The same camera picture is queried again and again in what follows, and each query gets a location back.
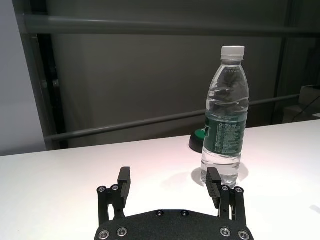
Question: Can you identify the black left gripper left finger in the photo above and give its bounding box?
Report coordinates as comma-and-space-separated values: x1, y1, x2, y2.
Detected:
97, 166, 132, 223

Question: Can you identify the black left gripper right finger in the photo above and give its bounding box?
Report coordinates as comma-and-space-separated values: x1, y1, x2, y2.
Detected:
205, 166, 247, 223

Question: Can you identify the green push button black base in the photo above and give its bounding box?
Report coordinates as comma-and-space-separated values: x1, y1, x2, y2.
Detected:
187, 128, 207, 154

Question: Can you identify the clear water bottle green label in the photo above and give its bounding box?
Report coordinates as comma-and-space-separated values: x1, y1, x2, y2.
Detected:
200, 45, 251, 190

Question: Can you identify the thin grey horizontal rail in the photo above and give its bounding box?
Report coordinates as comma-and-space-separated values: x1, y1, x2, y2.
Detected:
43, 94, 301, 142

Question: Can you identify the black monitor cable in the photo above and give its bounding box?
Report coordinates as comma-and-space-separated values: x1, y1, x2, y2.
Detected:
293, 98, 317, 121

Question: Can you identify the dark vertical frame post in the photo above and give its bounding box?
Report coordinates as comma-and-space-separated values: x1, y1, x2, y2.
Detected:
13, 0, 69, 151

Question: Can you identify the grey vertical frame post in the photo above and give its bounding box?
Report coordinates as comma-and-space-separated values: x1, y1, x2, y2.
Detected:
271, 0, 295, 126

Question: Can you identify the thick grey horizontal rail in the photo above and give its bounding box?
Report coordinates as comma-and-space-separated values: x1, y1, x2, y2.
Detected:
22, 14, 320, 40

